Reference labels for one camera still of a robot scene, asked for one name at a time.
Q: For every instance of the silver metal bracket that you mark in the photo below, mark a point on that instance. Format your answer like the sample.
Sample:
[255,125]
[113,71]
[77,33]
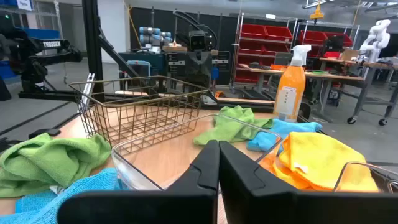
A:
[90,82]

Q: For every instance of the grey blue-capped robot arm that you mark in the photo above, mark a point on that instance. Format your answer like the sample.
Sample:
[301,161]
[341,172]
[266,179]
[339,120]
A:
[149,39]

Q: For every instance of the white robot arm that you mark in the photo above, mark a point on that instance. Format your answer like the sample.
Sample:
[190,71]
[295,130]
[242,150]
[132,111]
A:
[377,35]

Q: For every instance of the wooden board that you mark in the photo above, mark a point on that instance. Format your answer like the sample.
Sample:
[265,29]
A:
[174,48]

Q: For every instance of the green microfiber towel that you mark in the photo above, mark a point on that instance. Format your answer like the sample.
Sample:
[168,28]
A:
[230,127]
[46,161]

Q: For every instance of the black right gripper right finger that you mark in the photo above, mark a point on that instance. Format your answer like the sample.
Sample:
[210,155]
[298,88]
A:
[264,205]

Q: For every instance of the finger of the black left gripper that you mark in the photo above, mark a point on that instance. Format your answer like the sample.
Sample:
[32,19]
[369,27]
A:
[193,74]
[206,74]

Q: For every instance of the grey equipment box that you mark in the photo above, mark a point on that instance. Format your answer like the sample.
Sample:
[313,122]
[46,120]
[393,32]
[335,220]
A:
[283,58]

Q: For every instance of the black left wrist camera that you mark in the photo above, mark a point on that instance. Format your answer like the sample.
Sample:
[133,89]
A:
[197,40]

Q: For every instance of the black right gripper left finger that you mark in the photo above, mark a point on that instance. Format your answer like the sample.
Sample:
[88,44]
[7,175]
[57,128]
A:
[192,202]

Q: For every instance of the clear plastic bin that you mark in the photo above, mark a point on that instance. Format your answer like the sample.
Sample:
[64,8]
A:
[124,168]
[385,182]

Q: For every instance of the white sign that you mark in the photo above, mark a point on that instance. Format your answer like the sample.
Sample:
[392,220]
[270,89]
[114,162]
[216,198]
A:
[25,4]

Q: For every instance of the cardboard box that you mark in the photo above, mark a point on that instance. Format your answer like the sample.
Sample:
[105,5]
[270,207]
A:
[350,54]

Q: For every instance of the dark tool cabinet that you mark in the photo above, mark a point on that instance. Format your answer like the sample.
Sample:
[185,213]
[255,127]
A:
[155,62]

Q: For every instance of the orange spray bottle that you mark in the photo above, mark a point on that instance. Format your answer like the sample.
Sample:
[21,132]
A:
[290,87]

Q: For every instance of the wooden-top workbench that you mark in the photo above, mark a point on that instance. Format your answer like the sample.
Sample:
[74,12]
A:
[373,64]
[335,76]

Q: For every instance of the blue microfiber towel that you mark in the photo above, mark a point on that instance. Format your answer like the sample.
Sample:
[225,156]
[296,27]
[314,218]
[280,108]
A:
[280,130]
[37,208]

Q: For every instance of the light blue device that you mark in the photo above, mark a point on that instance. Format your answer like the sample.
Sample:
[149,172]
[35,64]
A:
[138,68]

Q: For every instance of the silver shelving rack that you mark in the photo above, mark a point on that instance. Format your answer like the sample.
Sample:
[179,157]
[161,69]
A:
[329,24]
[238,37]

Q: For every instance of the blue storage bin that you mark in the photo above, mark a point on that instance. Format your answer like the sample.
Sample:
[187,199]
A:
[40,33]
[6,70]

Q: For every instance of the orange-yellow microfiber towel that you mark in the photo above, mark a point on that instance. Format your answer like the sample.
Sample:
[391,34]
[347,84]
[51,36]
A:
[320,158]

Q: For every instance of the red plastic storage bin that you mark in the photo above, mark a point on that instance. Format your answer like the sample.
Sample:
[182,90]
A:
[346,40]
[312,37]
[253,31]
[278,33]

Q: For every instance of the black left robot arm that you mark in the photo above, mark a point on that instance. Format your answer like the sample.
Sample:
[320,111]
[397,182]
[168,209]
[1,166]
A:
[212,42]

